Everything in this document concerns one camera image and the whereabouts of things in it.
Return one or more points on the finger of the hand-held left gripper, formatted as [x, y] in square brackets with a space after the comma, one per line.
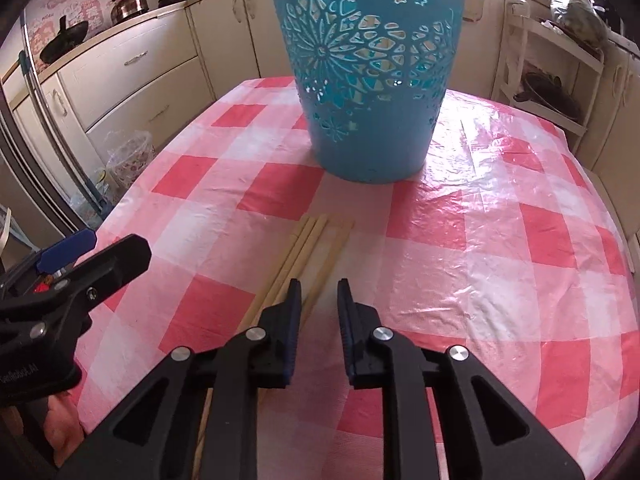
[110, 270]
[67, 251]

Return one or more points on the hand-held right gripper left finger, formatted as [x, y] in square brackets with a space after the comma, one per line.
[294, 325]

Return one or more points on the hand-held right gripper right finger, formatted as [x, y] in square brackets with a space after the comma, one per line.
[345, 325]

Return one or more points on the blue perforated plastic basket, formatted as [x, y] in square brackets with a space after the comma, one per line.
[370, 145]

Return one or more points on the clear printed plastic bin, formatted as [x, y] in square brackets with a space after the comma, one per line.
[130, 157]

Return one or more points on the red white checkered tablecloth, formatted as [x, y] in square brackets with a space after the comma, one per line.
[500, 260]

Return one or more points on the cream kitchen cabinet with drawers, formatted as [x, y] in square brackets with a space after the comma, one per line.
[140, 90]

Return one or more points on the black wok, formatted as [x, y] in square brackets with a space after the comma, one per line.
[65, 40]

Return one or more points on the metal kettle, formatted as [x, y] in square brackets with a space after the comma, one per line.
[129, 7]

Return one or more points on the dark pan with lid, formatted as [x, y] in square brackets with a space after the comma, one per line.
[550, 97]

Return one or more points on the white shelf rack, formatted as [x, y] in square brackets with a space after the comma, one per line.
[515, 50]

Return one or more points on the grey plastic bag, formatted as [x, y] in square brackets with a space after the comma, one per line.
[575, 15]

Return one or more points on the pink patterned wall sticker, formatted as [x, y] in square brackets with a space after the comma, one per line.
[85, 0]

